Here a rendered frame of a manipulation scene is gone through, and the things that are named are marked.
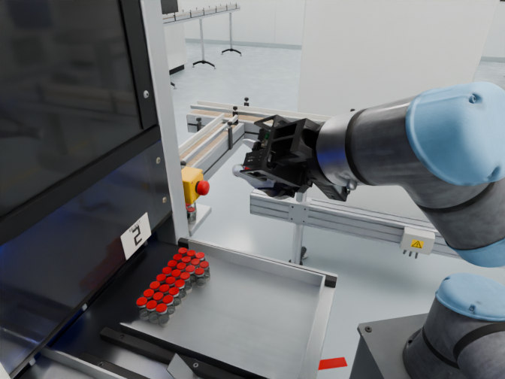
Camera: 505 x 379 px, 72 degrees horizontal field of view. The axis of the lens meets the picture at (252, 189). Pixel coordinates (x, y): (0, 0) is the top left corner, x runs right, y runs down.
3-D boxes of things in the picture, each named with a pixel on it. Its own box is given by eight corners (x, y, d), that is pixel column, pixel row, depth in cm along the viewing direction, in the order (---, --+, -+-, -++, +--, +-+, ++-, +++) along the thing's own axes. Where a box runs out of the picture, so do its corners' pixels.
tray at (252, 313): (123, 335, 67) (119, 323, 65) (189, 250, 88) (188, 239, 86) (294, 400, 57) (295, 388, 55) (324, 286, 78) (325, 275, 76)
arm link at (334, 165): (401, 127, 36) (386, 201, 35) (366, 133, 40) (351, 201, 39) (353, 94, 32) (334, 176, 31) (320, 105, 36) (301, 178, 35)
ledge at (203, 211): (148, 225, 99) (147, 220, 98) (172, 202, 110) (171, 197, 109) (191, 237, 95) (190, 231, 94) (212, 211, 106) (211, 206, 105)
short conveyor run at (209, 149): (161, 236, 98) (153, 189, 90) (117, 224, 103) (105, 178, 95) (248, 143, 153) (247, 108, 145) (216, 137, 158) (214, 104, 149)
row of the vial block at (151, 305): (146, 322, 69) (143, 307, 67) (191, 262, 84) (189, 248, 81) (156, 325, 69) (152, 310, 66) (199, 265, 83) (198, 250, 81)
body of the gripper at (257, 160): (252, 120, 46) (312, 98, 36) (300, 145, 50) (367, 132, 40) (236, 174, 44) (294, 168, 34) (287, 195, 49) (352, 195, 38)
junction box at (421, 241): (400, 249, 151) (404, 232, 147) (400, 241, 155) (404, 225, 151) (429, 256, 148) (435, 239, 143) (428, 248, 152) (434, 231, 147)
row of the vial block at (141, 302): (137, 319, 70) (133, 303, 68) (182, 260, 84) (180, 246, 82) (146, 322, 69) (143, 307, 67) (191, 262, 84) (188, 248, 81)
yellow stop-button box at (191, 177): (168, 200, 93) (164, 177, 89) (182, 186, 99) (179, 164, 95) (193, 205, 91) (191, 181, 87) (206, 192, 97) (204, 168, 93)
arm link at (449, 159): (509, 213, 25) (457, 132, 21) (381, 207, 34) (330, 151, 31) (536, 131, 27) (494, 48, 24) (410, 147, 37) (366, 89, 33)
